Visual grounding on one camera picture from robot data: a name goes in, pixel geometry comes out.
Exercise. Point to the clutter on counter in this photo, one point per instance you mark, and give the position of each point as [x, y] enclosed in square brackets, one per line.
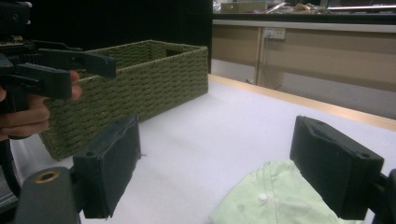
[274, 7]

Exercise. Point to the wooden counter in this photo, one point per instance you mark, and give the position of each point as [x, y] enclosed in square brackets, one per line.
[327, 59]

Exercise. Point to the white wall socket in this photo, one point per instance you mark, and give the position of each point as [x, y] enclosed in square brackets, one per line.
[274, 33]

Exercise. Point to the black curtain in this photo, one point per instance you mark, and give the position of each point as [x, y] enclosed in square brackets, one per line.
[140, 21]

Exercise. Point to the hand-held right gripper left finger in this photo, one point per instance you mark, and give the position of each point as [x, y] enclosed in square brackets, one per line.
[109, 161]

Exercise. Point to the green woven basket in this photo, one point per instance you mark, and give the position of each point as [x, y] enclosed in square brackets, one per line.
[149, 84]

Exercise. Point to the light green buttoned shirt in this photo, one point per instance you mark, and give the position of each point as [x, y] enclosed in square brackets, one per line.
[277, 199]

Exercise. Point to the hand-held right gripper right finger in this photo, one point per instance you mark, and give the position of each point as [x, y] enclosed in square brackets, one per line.
[333, 168]

